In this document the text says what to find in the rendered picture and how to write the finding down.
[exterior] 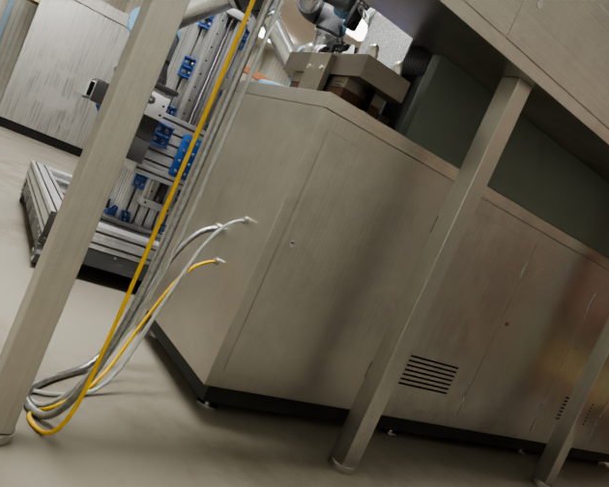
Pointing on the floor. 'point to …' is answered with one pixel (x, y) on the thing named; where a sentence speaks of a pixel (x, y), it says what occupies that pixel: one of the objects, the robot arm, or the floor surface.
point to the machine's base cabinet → (378, 293)
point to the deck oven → (62, 71)
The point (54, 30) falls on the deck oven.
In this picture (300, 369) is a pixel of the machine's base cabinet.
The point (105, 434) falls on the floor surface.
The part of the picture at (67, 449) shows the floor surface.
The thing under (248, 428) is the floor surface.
